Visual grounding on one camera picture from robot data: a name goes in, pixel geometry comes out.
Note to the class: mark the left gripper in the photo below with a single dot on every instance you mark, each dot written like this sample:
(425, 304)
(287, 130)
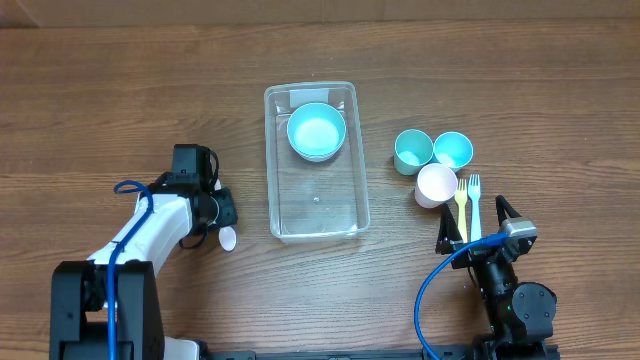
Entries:
(227, 211)

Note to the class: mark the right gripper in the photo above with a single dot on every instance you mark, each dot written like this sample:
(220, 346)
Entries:
(448, 236)

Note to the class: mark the white plastic spoon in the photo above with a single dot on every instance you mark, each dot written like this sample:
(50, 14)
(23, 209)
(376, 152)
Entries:
(227, 236)

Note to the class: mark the teal bowl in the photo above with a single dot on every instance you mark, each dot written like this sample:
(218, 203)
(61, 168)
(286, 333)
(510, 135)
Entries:
(318, 156)

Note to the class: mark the light blue bowl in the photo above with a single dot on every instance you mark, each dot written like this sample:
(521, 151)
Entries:
(316, 126)

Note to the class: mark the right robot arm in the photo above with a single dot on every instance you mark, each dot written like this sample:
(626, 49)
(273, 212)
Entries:
(520, 314)

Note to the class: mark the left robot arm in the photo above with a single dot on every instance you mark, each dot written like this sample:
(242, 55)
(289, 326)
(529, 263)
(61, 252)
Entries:
(107, 306)

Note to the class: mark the clear plastic container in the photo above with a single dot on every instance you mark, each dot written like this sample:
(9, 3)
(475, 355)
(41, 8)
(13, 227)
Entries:
(314, 201)

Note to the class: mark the light blue right fork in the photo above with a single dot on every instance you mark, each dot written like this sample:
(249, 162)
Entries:
(474, 194)

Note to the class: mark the yellow fork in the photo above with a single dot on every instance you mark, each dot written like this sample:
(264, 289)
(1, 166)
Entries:
(461, 198)

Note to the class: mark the pink cup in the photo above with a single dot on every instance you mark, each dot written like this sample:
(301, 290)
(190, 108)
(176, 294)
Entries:
(435, 185)

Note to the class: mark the blue cup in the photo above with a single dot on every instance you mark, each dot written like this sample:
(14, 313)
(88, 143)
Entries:
(454, 150)

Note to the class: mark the green cup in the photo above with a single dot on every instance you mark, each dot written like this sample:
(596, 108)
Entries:
(413, 149)

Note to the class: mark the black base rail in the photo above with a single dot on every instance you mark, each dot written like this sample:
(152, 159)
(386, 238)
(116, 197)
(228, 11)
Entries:
(340, 355)

